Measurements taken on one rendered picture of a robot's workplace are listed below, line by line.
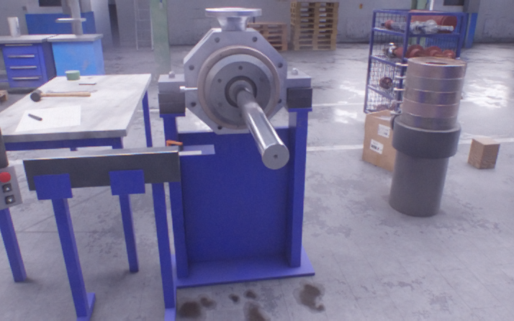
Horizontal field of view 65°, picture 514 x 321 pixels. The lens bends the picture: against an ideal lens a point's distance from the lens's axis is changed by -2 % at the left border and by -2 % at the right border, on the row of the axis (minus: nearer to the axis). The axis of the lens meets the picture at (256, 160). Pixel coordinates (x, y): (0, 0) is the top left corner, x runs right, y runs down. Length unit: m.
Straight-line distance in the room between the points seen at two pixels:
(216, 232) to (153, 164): 0.77
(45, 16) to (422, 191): 11.01
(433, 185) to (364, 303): 1.14
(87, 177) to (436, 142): 2.13
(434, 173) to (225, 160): 1.52
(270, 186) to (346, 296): 0.71
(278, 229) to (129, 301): 0.91
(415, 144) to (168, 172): 1.75
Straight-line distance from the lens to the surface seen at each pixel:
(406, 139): 2.94
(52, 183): 1.87
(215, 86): 1.78
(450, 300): 2.46
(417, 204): 3.13
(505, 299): 2.60
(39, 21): 12.63
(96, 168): 1.81
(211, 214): 2.32
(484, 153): 4.21
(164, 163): 1.76
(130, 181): 1.80
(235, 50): 1.81
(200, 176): 2.22
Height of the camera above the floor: 1.48
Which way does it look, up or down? 22 degrees down
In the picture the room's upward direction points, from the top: straight up
